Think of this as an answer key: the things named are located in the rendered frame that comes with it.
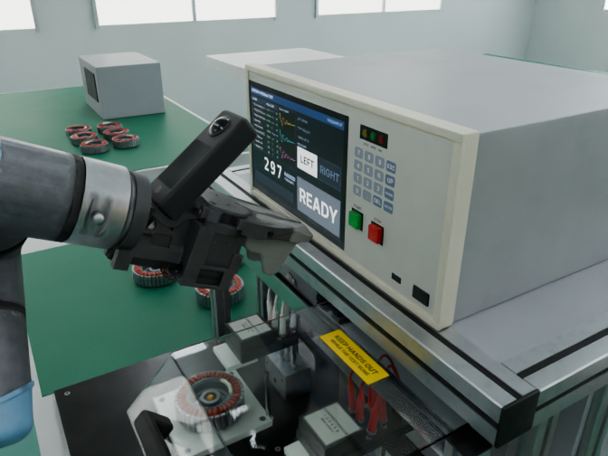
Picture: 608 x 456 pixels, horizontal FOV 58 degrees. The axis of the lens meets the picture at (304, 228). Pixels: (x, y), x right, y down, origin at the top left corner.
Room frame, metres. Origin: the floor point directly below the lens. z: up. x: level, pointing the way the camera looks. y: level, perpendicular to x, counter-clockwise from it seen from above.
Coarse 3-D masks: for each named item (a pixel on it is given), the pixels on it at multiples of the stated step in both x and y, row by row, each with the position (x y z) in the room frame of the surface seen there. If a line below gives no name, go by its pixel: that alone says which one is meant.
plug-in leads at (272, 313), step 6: (288, 276) 0.79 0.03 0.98; (294, 282) 0.77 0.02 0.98; (270, 288) 0.78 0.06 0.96; (270, 294) 0.78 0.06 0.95; (276, 294) 0.76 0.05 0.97; (270, 300) 0.78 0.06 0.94; (276, 300) 0.75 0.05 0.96; (270, 306) 0.77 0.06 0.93; (276, 306) 0.75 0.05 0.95; (282, 306) 0.74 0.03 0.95; (288, 306) 0.78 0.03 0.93; (270, 312) 0.77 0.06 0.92; (276, 312) 0.75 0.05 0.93; (282, 312) 0.74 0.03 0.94; (288, 312) 0.78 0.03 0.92; (270, 318) 0.77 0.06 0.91
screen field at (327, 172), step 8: (304, 152) 0.68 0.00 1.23; (304, 160) 0.68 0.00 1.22; (312, 160) 0.66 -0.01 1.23; (320, 160) 0.65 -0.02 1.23; (304, 168) 0.68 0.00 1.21; (312, 168) 0.66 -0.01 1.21; (320, 168) 0.65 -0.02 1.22; (328, 168) 0.63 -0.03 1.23; (336, 168) 0.62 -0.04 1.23; (320, 176) 0.65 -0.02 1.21; (328, 176) 0.63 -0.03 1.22; (336, 176) 0.62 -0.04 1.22; (328, 184) 0.63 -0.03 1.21; (336, 184) 0.62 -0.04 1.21
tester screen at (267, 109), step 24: (264, 96) 0.78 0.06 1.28; (264, 120) 0.78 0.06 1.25; (288, 120) 0.72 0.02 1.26; (312, 120) 0.66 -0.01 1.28; (336, 120) 0.62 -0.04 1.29; (264, 144) 0.78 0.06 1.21; (288, 144) 0.72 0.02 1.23; (312, 144) 0.66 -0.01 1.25; (336, 144) 0.62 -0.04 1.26; (288, 168) 0.72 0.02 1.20; (336, 192) 0.62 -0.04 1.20
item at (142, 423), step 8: (144, 416) 0.39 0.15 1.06; (152, 416) 0.39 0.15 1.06; (160, 416) 0.40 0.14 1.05; (136, 424) 0.39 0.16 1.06; (144, 424) 0.38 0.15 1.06; (152, 424) 0.38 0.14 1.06; (160, 424) 0.39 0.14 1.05; (168, 424) 0.40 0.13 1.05; (144, 432) 0.37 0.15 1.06; (152, 432) 0.37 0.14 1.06; (160, 432) 0.37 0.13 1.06; (168, 432) 0.39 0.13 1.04; (144, 440) 0.37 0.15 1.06; (152, 440) 0.36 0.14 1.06; (160, 440) 0.36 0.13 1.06; (144, 448) 0.36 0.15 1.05; (152, 448) 0.36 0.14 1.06; (160, 448) 0.35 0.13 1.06
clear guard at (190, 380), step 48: (240, 336) 0.51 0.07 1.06; (288, 336) 0.51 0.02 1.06; (192, 384) 0.43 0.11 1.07; (240, 384) 0.43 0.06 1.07; (288, 384) 0.43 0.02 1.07; (336, 384) 0.43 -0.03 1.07; (384, 384) 0.43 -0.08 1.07; (192, 432) 0.38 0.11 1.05; (240, 432) 0.37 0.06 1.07; (288, 432) 0.37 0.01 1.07; (336, 432) 0.37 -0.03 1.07; (384, 432) 0.37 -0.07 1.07; (432, 432) 0.37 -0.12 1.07
